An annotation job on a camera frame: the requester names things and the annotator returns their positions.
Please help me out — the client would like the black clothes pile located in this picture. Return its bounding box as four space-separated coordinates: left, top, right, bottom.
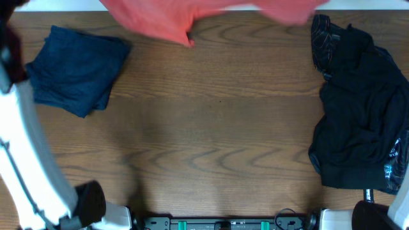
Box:
308 15 408 195

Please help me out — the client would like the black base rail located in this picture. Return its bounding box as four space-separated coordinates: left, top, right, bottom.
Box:
141 215 314 230

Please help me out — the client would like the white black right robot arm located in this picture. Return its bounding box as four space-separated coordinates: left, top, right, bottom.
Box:
304 172 408 230

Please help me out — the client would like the folded navy blue garment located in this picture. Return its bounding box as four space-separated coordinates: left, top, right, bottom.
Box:
26 26 131 118

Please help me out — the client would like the orange printed t-shirt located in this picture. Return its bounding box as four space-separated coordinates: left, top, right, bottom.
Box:
100 0 327 47

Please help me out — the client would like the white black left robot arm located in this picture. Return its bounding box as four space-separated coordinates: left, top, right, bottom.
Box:
1 1 132 229

